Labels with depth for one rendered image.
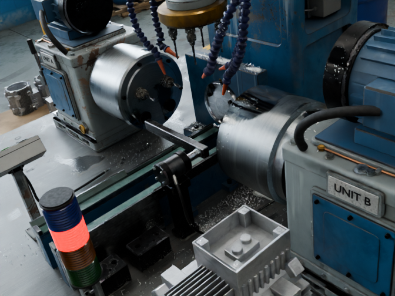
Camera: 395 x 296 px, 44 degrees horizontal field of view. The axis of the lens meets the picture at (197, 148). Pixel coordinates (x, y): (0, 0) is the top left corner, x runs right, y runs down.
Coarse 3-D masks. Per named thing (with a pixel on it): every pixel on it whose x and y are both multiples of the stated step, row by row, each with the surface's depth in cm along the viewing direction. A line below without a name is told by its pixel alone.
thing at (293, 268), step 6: (294, 258) 78; (288, 264) 78; (294, 264) 78; (300, 264) 78; (288, 270) 78; (294, 270) 78; (300, 270) 78; (294, 276) 78; (156, 288) 78; (162, 288) 77; (168, 288) 78; (156, 294) 77; (162, 294) 77
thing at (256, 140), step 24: (240, 96) 114; (264, 96) 112; (288, 96) 110; (240, 120) 110; (264, 120) 106; (288, 120) 103; (240, 144) 109; (264, 144) 104; (240, 168) 111; (264, 168) 105; (264, 192) 110
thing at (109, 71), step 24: (120, 48) 154; (144, 48) 153; (96, 72) 153; (120, 72) 145; (144, 72) 147; (168, 72) 153; (96, 96) 155; (120, 96) 145; (144, 96) 146; (168, 96) 156; (120, 120) 156; (144, 120) 152
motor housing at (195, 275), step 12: (192, 264) 84; (192, 276) 76; (204, 276) 76; (216, 276) 76; (276, 276) 78; (288, 276) 79; (300, 276) 80; (180, 288) 75; (192, 288) 74; (204, 288) 74; (216, 288) 74; (228, 288) 74; (264, 288) 76; (300, 288) 78
